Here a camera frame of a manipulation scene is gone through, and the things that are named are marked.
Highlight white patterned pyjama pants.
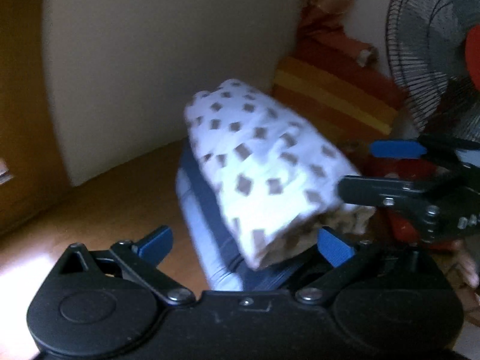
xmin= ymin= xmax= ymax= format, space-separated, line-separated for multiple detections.
xmin=184 ymin=79 xmax=374 ymax=271

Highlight person right hand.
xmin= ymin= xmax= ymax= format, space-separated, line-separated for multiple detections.
xmin=452 ymin=240 xmax=479 ymax=289

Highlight rolled light blue towel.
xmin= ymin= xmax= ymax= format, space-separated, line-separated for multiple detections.
xmin=176 ymin=169 xmax=243 ymax=292

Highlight dark navy folded garment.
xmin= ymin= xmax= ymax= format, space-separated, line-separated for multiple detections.
xmin=179 ymin=145 xmax=305 ymax=293

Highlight red orange striped cushion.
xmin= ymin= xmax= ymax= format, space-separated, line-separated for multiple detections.
xmin=271 ymin=39 xmax=408 ymax=147

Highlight black standing fan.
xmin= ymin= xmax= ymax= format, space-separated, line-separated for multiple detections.
xmin=385 ymin=0 xmax=479 ymax=143

